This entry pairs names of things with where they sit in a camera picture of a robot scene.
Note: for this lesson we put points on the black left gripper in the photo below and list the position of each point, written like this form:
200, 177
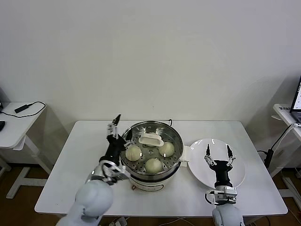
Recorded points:
114, 150

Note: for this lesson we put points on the black power brick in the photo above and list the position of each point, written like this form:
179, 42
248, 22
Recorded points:
22, 108

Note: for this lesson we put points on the white steamed baozi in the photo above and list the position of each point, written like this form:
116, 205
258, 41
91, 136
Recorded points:
154, 166
167, 149
133, 153

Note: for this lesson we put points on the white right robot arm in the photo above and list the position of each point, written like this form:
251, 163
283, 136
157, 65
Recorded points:
228, 216

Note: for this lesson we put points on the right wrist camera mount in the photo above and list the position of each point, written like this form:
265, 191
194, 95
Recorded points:
229, 193

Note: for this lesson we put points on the white round plate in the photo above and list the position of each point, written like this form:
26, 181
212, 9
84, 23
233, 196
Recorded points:
200, 150

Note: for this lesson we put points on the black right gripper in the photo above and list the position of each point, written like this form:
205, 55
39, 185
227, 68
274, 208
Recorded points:
222, 173

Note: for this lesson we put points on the stainless steel steamer pot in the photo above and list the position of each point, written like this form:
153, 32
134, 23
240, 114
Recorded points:
172, 170

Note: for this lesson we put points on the white power strip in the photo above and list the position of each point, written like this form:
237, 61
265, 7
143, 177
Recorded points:
120, 221

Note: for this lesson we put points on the round glass lid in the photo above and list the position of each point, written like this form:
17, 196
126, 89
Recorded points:
150, 135

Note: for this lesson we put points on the dark monitor edge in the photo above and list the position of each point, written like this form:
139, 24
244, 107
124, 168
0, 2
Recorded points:
1, 99

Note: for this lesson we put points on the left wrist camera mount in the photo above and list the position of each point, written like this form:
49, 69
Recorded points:
122, 173

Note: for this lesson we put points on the black power adapter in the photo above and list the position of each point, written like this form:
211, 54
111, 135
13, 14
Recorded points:
269, 159

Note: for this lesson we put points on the black computer mouse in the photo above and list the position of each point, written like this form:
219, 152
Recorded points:
2, 124

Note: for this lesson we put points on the open laptop lit screen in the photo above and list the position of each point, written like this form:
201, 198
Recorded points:
298, 99

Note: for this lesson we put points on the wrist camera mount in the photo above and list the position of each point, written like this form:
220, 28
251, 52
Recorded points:
122, 173
229, 193

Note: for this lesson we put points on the white electric cooker base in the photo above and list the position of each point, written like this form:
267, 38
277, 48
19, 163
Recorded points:
150, 186

